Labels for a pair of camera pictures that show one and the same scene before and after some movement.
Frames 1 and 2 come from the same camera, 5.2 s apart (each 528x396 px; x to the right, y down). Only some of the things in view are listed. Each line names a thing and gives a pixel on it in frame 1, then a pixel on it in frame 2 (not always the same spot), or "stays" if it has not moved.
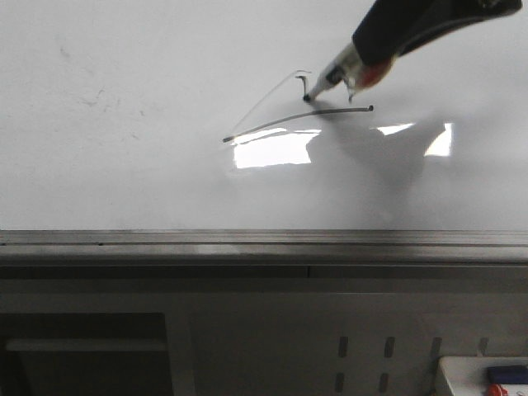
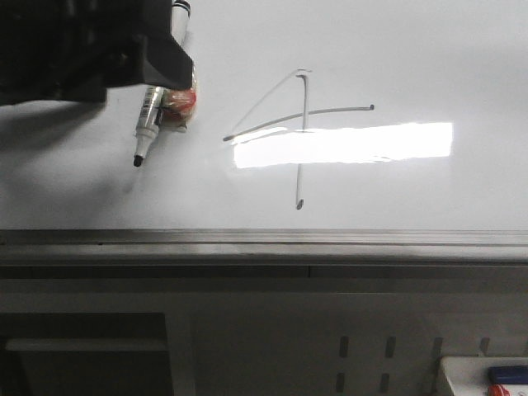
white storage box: (469, 376) stays
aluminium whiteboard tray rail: (264, 254) stays
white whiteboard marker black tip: (336, 72) to (149, 120)
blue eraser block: (516, 374) stays
